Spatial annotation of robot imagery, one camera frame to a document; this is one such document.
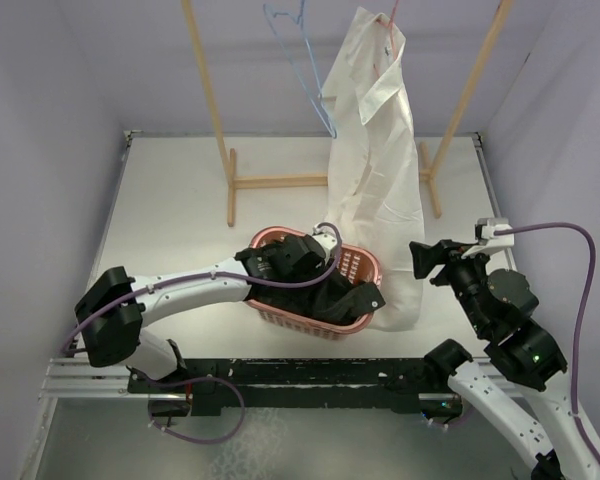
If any red wire hanger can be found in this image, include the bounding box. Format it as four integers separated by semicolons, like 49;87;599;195
371;0;405;79

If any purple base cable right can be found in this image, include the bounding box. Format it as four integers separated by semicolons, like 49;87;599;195
427;394;481;434

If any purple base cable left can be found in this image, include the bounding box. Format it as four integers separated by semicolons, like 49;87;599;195
147;374;246;444

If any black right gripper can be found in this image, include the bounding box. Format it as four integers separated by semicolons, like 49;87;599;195
409;237;492;334

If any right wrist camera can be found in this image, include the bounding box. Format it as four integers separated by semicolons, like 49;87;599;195
462;217;515;258

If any white shirt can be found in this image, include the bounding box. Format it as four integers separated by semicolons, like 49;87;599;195
321;7;425;332

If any pink plastic basket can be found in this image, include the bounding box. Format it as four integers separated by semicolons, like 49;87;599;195
246;226;382;340

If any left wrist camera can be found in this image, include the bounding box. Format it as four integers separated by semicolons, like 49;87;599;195
312;232;340;259

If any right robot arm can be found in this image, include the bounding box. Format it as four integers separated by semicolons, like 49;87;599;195
409;234;600;479

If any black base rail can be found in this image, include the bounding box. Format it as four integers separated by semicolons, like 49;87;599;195
128;358;468;419

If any wooden clothes rack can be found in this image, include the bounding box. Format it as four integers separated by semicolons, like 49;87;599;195
180;1;514;227

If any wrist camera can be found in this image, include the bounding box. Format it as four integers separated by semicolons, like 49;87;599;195
462;217;515;258
312;232;340;259

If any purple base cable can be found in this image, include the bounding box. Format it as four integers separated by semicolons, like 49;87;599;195
427;394;481;434
147;374;246;444

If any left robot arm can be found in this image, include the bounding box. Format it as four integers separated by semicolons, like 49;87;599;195
75;232;339;392

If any dark pinstriped shirt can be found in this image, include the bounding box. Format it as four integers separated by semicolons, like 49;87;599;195
254;271;386;326

